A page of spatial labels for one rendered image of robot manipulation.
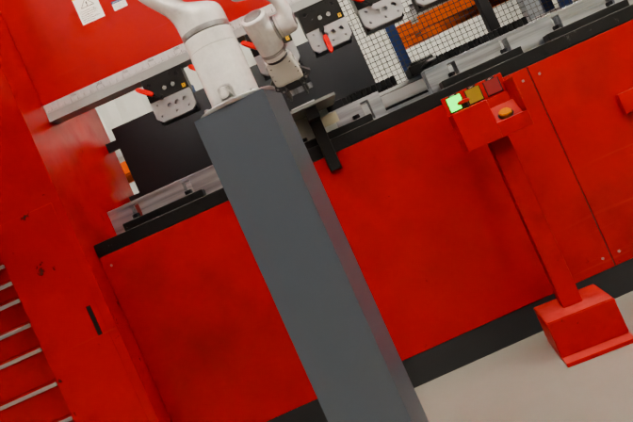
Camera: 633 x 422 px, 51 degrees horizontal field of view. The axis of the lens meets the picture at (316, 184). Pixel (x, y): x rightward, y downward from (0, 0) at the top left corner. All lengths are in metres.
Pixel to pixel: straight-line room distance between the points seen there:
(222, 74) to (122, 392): 1.17
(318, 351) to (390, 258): 0.76
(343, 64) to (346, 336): 1.63
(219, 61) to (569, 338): 1.25
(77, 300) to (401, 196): 1.10
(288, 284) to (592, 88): 1.33
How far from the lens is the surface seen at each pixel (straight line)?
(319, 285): 1.50
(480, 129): 1.98
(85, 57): 2.50
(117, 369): 2.28
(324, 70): 2.90
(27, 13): 2.61
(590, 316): 2.07
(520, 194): 2.05
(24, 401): 2.81
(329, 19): 2.39
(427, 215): 2.24
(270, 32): 2.09
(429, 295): 2.27
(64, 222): 2.26
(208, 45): 1.57
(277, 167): 1.48
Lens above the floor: 0.75
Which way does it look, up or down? level
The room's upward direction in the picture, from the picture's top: 24 degrees counter-clockwise
